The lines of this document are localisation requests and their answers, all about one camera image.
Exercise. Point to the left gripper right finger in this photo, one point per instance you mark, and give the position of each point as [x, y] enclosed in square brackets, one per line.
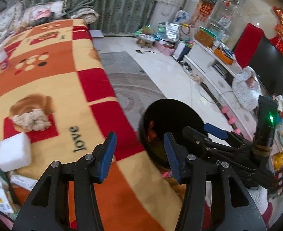
[189, 170]

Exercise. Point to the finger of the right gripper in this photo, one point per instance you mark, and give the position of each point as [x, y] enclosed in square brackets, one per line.
[192, 137]
[231, 138]

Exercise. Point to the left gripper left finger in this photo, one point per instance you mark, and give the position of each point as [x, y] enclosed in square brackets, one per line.
[92, 169]

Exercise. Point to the beige tissue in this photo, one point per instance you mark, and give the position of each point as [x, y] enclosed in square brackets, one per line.
[36, 120]

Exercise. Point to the white foam sponge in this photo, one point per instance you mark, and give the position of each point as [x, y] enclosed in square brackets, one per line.
[15, 152]

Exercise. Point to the black round trash bin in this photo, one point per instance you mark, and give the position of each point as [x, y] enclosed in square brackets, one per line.
[166, 115]

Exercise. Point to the swaddled baby doll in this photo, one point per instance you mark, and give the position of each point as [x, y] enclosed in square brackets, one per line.
[246, 88]

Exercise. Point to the white tv cabinet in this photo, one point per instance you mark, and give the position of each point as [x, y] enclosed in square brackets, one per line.
[216, 80]

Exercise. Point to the grey patterned rug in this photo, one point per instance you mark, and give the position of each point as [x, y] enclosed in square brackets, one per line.
[133, 87]

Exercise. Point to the black flat television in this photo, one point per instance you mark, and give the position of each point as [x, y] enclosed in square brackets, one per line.
[267, 63]

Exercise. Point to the red cloth cover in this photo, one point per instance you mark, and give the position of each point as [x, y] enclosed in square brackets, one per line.
[247, 44]

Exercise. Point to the patterned fleece blanket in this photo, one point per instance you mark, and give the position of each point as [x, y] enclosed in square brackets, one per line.
[55, 67]

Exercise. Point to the brown paper gift bag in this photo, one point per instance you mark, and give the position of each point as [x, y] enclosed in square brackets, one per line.
[205, 37]

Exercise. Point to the silver foil bag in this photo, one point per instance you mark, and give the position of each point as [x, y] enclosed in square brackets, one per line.
[172, 31]

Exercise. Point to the small wooden stool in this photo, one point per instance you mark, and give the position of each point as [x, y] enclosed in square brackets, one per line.
[145, 40]

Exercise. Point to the white pink pill bottle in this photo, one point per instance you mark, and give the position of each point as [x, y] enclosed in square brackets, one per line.
[4, 63]

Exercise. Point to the white lace covered appliance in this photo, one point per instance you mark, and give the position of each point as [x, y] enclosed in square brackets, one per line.
[164, 11]

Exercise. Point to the floral pillow with clothes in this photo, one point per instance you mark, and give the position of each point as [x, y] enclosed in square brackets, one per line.
[56, 10]

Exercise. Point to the white quilted bedding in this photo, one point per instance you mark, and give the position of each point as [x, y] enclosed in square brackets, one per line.
[9, 19]

